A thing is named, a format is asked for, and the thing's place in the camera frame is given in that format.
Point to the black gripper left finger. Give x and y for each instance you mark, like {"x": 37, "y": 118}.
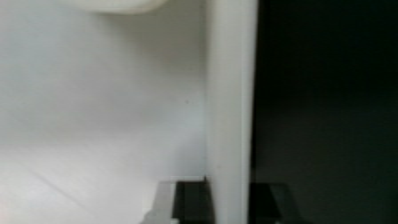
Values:
{"x": 183, "y": 203}

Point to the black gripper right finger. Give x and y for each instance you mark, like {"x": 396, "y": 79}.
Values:
{"x": 272, "y": 206}

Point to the white square tabletop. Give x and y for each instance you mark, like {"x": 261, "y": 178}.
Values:
{"x": 124, "y": 108}

